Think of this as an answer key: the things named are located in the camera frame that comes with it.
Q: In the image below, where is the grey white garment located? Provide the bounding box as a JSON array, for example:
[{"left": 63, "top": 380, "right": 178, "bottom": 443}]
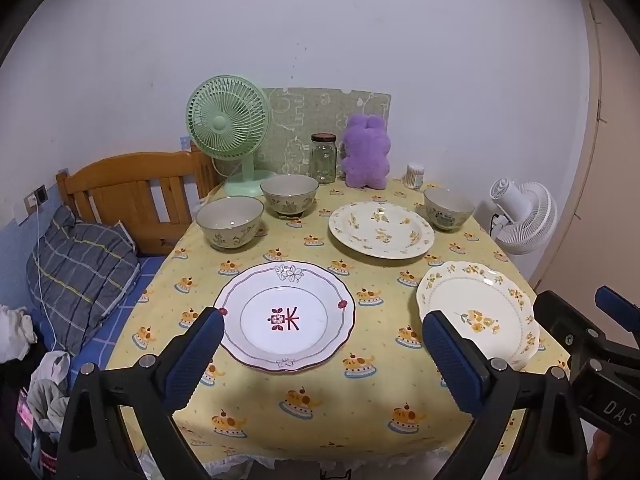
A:
[{"left": 27, "top": 350, "right": 72, "bottom": 433}]

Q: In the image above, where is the round yellow floral plate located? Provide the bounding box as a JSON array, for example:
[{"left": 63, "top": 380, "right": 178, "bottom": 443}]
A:
[{"left": 328, "top": 201, "right": 436, "bottom": 261}]

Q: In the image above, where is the beige door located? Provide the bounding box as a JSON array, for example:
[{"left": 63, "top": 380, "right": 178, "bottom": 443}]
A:
[{"left": 575, "top": 0, "right": 640, "bottom": 293}]

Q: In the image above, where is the white desk fan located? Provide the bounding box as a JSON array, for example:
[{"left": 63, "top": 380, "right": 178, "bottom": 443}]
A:
[{"left": 489, "top": 177, "right": 558, "bottom": 256}]

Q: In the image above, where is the purple plush toy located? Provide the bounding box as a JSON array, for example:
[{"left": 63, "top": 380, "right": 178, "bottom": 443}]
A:
[{"left": 340, "top": 114, "right": 392, "bottom": 191}]

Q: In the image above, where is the wooden bed headboard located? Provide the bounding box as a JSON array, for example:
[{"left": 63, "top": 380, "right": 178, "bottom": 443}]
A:
[{"left": 55, "top": 142, "right": 221, "bottom": 256}]

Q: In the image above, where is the green patterned mat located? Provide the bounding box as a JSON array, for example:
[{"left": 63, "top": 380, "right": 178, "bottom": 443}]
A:
[{"left": 261, "top": 87, "right": 392, "bottom": 181}]

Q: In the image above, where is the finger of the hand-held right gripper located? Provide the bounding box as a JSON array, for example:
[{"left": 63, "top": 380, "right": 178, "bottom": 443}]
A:
[
  {"left": 533, "top": 290, "right": 621, "bottom": 366},
  {"left": 595, "top": 286, "right": 640, "bottom": 348}
]

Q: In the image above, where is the white plate red emblem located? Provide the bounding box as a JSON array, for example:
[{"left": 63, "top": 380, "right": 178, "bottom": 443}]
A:
[{"left": 214, "top": 261, "right": 357, "bottom": 373}]

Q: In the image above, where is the grey plaid pillow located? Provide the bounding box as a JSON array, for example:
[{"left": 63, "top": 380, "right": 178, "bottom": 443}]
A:
[{"left": 26, "top": 205, "right": 141, "bottom": 356}]

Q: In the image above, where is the glass jar dark lid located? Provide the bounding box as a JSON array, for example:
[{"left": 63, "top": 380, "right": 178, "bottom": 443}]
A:
[{"left": 310, "top": 133, "right": 337, "bottom": 184}]

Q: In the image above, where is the scalloped yellow floral plate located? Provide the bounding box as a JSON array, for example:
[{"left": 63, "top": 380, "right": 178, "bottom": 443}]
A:
[{"left": 416, "top": 260, "right": 542, "bottom": 370}]

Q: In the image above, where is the small bowl green print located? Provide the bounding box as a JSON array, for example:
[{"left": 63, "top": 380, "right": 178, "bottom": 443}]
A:
[{"left": 423, "top": 187, "right": 476, "bottom": 232}]

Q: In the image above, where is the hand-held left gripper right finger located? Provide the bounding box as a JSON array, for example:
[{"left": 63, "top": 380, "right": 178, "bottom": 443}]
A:
[{"left": 421, "top": 310, "right": 588, "bottom": 480}]

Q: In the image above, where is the green desk fan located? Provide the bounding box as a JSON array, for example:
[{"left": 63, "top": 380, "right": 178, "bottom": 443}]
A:
[{"left": 186, "top": 75, "right": 277, "bottom": 198}]

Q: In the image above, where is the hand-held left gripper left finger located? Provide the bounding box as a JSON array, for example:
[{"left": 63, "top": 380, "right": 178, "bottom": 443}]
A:
[{"left": 57, "top": 306, "right": 226, "bottom": 480}]

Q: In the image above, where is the beige leaf-pattern ceramic bowl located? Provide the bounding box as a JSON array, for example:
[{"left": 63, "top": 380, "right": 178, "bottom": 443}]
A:
[
  {"left": 260, "top": 174, "right": 320, "bottom": 219},
  {"left": 195, "top": 196, "right": 265, "bottom": 251}
]

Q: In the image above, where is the blue checked bedsheet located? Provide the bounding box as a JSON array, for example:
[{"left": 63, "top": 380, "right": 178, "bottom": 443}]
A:
[{"left": 37, "top": 255, "right": 168, "bottom": 376}]

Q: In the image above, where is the yellow printed tablecloth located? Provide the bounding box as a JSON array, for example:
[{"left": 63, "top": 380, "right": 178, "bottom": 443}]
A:
[{"left": 102, "top": 175, "right": 573, "bottom": 471}]

